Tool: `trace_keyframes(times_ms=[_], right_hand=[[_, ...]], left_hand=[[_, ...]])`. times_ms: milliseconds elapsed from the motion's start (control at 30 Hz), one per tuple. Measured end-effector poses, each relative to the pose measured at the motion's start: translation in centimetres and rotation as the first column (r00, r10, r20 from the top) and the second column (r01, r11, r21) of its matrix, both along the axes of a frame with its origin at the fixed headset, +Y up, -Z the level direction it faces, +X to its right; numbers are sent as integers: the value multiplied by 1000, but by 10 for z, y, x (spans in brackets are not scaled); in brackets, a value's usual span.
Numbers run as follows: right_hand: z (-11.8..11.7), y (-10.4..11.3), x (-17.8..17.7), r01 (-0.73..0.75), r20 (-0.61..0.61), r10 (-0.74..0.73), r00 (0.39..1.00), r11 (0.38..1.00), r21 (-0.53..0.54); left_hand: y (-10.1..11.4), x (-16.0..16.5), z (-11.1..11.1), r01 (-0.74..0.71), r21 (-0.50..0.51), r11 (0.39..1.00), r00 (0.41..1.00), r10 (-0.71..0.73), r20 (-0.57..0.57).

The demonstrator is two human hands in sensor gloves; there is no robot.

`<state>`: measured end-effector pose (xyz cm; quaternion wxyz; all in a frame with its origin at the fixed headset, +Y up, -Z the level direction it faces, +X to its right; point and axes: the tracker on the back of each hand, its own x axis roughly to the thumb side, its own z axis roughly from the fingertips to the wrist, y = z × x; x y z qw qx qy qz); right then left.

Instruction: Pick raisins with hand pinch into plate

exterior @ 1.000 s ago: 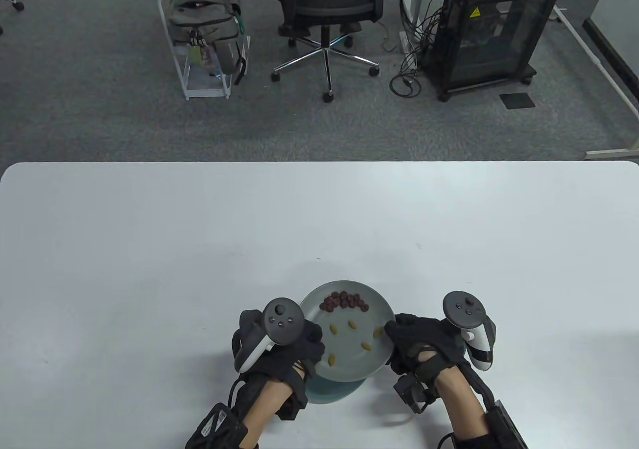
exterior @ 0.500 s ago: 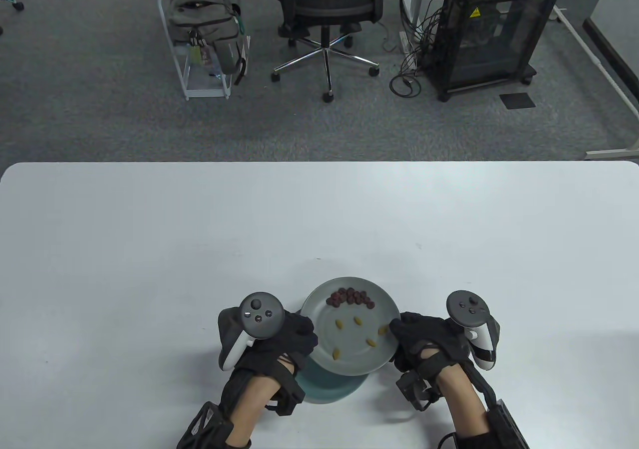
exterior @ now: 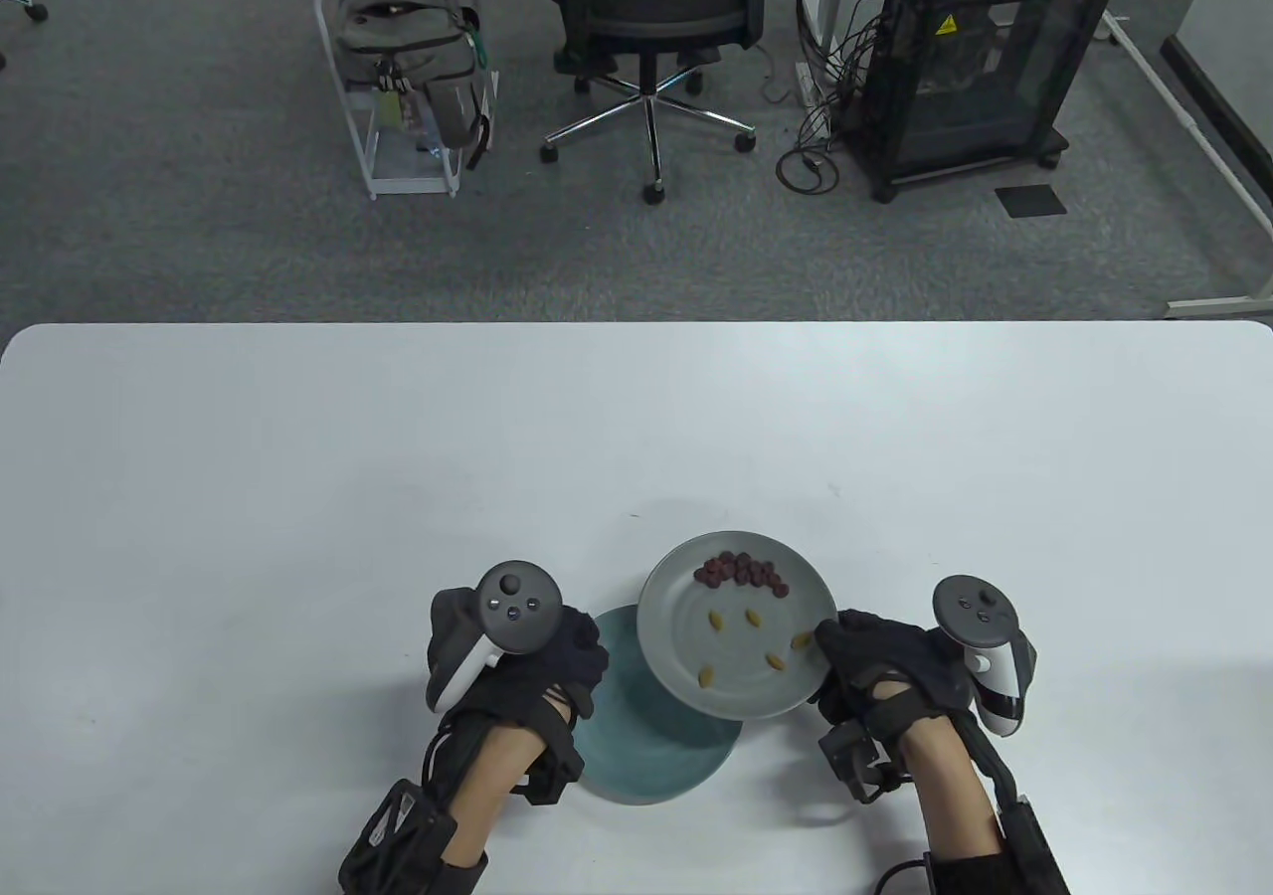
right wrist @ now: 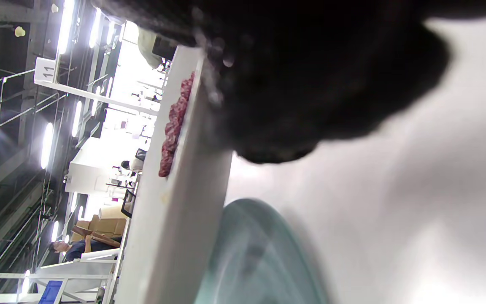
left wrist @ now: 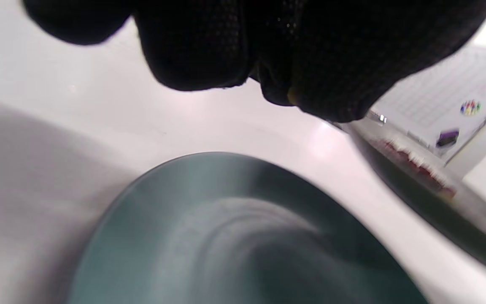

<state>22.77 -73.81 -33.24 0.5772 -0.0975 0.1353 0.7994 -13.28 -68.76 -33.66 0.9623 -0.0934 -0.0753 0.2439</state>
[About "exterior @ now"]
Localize person's left hand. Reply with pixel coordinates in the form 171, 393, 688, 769
429, 588, 611, 740

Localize person's right hand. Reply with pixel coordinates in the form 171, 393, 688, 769
808, 610, 981, 737

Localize grey plate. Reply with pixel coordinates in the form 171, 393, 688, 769
637, 531, 838, 720

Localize person's left forearm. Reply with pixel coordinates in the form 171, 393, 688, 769
438, 726, 558, 871

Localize person's right forearm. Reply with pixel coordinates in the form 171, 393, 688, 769
900, 721, 1005, 861

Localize left grey white controller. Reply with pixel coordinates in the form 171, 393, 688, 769
426, 561, 565, 714

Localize grey white controller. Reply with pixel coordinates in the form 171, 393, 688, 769
931, 575, 1037, 736
426, 561, 565, 714

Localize teal plate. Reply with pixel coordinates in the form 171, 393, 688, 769
575, 605, 745, 805

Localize pile of dark red pieces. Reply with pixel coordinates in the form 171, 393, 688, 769
693, 551, 794, 596

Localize right grey white controller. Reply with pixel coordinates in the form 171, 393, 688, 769
931, 575, 1037, 736

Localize black floor plate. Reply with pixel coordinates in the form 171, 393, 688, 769
997, 185, 1069, 219

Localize black glass cabinet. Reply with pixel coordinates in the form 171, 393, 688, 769
845, 0, 1117, 204

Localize grey backpack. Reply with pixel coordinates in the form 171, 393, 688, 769
333, 0, 499, 173

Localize black office chair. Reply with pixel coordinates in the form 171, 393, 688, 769
532, 0, 772, 206

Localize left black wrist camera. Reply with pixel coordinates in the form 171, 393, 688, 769
512, 726, 588, 805

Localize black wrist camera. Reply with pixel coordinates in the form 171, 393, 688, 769
818, 719, 911, 805
512, 726, 588, 805

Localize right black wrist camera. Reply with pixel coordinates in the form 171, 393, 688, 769
818, 719, 911, 805

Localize black glove cable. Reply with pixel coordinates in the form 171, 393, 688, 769
796, 791, 933, 895

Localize left black forearm strap pack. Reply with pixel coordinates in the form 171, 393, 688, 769
338, 779, 490, 895

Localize tangle of black cables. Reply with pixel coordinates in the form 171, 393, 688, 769
764, 0, 896, 196

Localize white desk frame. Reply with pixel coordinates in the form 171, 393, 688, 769
1102, 10, 1273, 320

